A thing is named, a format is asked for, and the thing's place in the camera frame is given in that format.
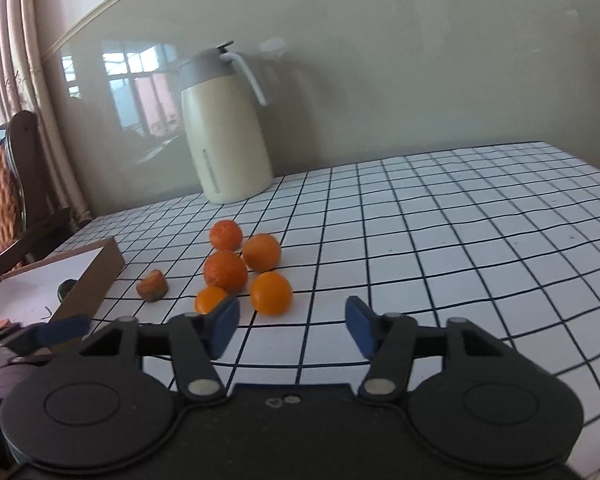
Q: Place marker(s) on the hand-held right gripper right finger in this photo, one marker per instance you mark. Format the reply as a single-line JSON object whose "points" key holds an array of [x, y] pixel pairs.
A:
{"points": [[360, 327]]}

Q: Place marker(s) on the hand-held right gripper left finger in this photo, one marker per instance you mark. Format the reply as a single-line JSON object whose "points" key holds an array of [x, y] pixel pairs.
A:
{"points": [[225, 327]]}

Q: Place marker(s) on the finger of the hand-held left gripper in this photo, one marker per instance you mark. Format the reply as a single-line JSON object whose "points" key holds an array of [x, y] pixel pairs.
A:
{"points": [[60, 331]]}

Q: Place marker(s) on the orange tangerine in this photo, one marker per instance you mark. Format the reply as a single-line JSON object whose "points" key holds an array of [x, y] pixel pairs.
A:
{"points": [[262, 252], [271, 293], [225, 271], [226, 235], [207, 301]]}

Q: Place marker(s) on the shallow brown cardboard box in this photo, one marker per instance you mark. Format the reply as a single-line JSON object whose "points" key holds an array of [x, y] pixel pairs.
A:
{"points": [[35, 285]]}

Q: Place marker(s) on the white black checked tablecloth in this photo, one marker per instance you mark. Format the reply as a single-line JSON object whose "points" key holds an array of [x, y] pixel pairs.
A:
{"points": [[430, 235]]}

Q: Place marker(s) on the wooden sofa orange cushions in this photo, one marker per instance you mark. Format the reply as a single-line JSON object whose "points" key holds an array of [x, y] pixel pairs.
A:
{"points": [[0, 200]]}

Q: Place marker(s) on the cream thermos jug grey lid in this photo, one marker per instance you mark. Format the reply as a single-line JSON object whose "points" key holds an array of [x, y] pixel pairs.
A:
{"points": [[225, 150]]}

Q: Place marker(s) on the beige patterned curtain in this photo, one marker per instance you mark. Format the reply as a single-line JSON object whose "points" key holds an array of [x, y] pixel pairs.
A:
{"points": [[25, 60]]}

